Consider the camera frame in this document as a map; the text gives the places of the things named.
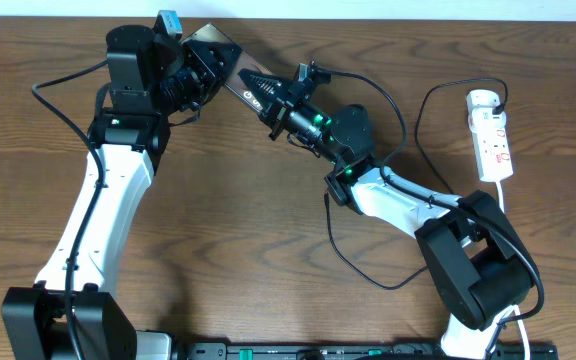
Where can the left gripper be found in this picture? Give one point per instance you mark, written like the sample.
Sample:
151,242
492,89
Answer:
200,57

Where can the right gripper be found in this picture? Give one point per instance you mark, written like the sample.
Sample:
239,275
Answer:
269,90

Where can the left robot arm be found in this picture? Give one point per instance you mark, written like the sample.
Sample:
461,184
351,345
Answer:
71,311

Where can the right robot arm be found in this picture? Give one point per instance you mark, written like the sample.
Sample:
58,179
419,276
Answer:
482,271

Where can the white charger adapter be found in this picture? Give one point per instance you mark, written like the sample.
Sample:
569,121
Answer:
482,98

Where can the white power strip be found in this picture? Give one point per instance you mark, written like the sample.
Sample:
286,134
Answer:
490,141

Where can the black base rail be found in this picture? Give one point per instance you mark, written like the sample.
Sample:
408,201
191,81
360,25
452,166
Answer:
221,351

